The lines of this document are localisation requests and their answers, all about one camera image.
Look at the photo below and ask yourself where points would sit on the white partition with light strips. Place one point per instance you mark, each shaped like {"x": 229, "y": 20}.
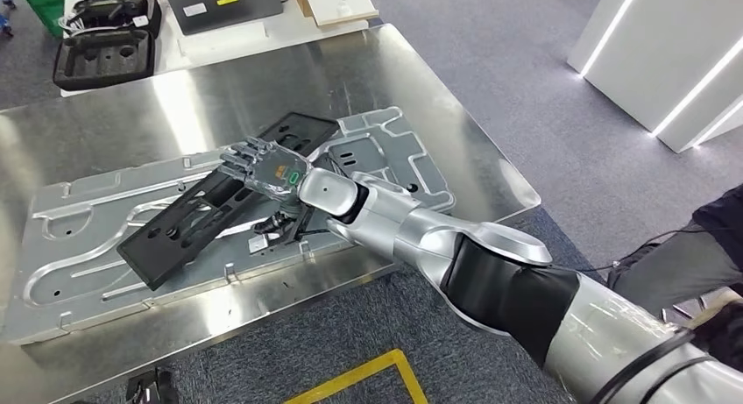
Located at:
{"x": 667, "y": 41}

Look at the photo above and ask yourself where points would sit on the stainless steel workbench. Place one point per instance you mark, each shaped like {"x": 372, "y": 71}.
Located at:
{"x": 406, "y": 70}

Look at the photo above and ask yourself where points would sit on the cardboard tray with white sheet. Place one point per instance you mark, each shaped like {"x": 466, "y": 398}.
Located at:
{"x": 342, "y": 1}

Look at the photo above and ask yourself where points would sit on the white table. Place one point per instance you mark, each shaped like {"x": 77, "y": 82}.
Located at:
{"x": 232, "y": 44}

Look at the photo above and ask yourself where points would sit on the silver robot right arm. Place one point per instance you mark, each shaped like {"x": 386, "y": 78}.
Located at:
{"x": 418, "y": 233}

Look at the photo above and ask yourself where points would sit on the stamped grey metal panel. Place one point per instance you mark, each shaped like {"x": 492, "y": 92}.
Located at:
{"x": 383, "y": 157}

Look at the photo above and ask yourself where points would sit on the long black plastic part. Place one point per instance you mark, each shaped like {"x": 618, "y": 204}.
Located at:
{"x": 145, "y": 265}

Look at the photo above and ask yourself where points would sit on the person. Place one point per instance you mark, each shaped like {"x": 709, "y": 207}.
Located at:
{"x": 685, "y": 268}

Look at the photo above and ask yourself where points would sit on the chrome legged stool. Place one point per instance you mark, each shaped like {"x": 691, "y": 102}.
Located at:
{"x": 714, "y": 302}

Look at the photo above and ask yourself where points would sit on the open black foam case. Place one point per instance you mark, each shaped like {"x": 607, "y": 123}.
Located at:
{"x": 104, "y": 59}

